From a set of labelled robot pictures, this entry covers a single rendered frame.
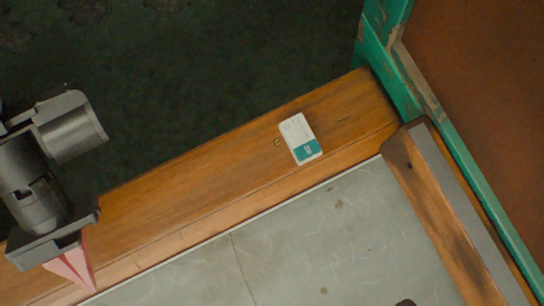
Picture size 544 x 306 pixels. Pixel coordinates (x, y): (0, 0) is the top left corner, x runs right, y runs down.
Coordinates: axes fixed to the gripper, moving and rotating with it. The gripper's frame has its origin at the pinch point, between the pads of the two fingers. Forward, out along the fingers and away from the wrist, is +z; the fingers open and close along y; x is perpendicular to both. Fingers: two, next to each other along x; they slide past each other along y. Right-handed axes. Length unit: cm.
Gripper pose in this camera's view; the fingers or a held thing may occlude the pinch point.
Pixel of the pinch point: (90, 284)
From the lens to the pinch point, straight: 74.2
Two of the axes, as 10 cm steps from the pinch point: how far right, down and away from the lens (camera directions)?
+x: -2.5, -3.4, 9.1
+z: 3.6, 8.4, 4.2
